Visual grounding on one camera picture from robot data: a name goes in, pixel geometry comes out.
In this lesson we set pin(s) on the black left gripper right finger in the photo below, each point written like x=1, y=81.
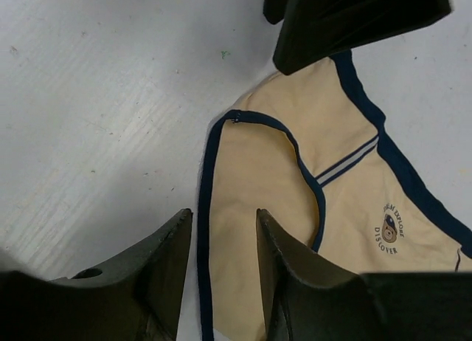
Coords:
x=306, y=297

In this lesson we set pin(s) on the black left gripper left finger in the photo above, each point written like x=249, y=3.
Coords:
x=135, y=295

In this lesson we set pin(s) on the beige underwear with navy trim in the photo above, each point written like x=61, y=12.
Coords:
x=312, y=149

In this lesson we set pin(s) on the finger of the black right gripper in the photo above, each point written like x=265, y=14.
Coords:
x=314, y=29
x=274, y=10

